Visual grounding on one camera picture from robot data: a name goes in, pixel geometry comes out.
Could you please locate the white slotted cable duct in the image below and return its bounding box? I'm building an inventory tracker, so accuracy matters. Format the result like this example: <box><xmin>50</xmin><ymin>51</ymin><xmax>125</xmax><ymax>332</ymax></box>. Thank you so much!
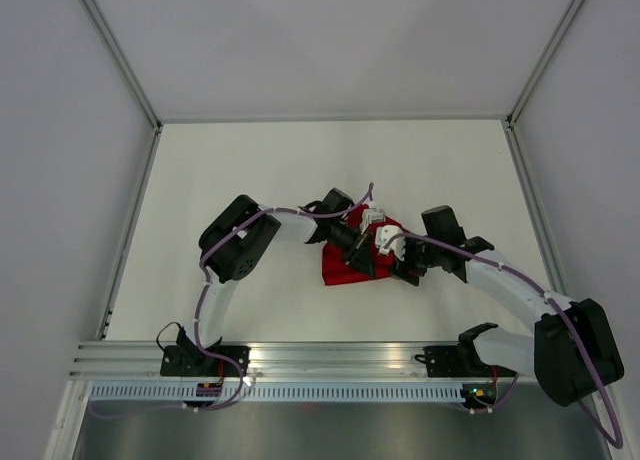
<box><xmin>90</xmin><ymin>381</ymin><xmax>463</xmax><ymax>403</ymax></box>

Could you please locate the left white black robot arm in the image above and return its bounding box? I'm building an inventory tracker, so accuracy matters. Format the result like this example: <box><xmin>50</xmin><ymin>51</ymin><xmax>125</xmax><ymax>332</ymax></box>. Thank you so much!
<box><xmin>176</xmin><ymin>187</ymin><xmax>393</xmax><ymax>376</ymax></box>

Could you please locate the aluminium frame post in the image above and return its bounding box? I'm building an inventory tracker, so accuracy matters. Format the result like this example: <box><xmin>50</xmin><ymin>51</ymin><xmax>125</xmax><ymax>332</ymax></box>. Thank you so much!
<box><xmin>503</xmin><ymin>0</ymin><xmax>588</xmax><ymax>129</ymax></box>
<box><xmin>78</xmin><ymin>0</ymin><xmax>162</xmax><ymax>133</ymax></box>

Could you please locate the purple cable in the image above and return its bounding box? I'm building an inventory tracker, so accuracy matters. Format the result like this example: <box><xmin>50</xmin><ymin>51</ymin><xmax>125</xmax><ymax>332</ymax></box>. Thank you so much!
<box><xmin>384</xmin><ymin>232</ymin><xmax>624</xmax><ymax>449</ymax></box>
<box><xmin>89</xmin><ymin>182</ymin><xmax>376</xmax><ymax>421</ymax></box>

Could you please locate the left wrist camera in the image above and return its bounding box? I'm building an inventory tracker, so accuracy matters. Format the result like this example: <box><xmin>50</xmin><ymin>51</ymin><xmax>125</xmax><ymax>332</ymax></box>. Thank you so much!
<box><xmin>359</xmin><ymin>201</ymin><xmax>386</xmax><ymax>233</ymax></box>

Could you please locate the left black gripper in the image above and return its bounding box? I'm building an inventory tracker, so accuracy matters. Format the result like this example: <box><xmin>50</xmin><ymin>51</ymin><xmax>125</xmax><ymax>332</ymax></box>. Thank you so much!
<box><xmin>327</xmin><ymin>221</ymin><xmax>375</xmax><ymax>281</ymax></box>

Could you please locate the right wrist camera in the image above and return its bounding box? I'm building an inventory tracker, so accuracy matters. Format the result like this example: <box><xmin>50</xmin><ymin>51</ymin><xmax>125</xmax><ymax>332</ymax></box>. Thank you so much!
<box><xmin>375</xmin><ymin>224</ymin><xmax>405</xmax><ymax>259</ymax></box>

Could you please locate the red cloth napkin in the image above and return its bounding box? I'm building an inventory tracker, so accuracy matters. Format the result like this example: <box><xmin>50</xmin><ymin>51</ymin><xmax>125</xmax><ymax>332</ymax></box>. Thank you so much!
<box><xmin>321</xmin><ymin>205</ymin><xmax>402</xmax><ymax>286</ymax></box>

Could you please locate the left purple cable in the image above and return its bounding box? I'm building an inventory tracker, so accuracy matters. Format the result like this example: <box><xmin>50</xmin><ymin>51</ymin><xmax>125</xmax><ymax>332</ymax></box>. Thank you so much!
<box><xmin>89</xmin><ymin>182</ymin><xmax>376</xmax><ymax>421</ymax></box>

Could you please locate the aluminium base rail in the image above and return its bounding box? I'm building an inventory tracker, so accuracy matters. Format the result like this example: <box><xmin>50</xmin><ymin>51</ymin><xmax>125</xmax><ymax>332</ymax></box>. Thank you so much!
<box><xmin>68</xmin><ymin>341</ymin><xmax>490</xmax><ymax>382</ymax></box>

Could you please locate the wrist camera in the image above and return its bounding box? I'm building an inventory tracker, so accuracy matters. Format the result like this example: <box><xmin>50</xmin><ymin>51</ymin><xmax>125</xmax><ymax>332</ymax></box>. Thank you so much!
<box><xmin>375</xmin><ymin>224</ymin><xmax>405</xmax><ymax>259</ymax></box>
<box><xmin>359</xmin><ymin>201</ymin><xmax>386</xmax><ymax>233</ymax></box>

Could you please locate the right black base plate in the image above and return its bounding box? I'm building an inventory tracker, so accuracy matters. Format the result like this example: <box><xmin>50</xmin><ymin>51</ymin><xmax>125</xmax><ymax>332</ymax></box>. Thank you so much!
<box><xmin>422</xmin><ymin>344</ymin><xmax>515</xmax><ymax>379</ymax></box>

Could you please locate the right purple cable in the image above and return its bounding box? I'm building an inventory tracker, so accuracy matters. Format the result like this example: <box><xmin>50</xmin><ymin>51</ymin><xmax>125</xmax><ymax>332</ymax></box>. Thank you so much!
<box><xmin>384</xmin><ymin>232</ymin><xmax>624</xmax><ymax>449</ymax></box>

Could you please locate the left aluminium frame post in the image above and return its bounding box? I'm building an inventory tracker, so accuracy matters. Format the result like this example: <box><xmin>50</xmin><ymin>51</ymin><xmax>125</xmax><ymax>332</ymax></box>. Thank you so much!
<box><xmin>78</xmin><ymin>0</ymin><xmax>162</xmax><ymax>133</ymax></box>

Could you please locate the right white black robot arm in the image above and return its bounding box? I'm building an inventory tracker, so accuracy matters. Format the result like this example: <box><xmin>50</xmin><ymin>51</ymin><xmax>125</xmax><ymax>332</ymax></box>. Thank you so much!
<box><xmin>375</xmin><ymin>205</ymin><xmax>625</xmax><ymax>407</ymax></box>

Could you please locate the right aluminium frame post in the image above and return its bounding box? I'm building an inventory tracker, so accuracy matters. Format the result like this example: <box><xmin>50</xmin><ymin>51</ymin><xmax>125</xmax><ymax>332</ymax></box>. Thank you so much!
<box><xmin>503</xmin><ymin>0</ymin><xmax>588</xmax><ymax>129</ymax></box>

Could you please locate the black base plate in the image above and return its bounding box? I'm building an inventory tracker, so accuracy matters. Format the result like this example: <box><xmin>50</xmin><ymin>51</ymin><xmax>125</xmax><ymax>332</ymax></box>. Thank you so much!
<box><xmin>160</xmin><ymin>344</ymin><xmax>250</xmax><ymax>379</ymax></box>
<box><xmin>422</xmin><ymin>344</ymin><xmax>515</xmax><ymax>379</ymax></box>

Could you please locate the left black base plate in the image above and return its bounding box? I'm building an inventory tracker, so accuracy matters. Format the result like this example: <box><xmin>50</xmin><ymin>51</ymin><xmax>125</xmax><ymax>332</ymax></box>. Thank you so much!
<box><xmin>160</xmin><ymin>344</ymin><xmax>250</xmax><ymax>379</ymax></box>

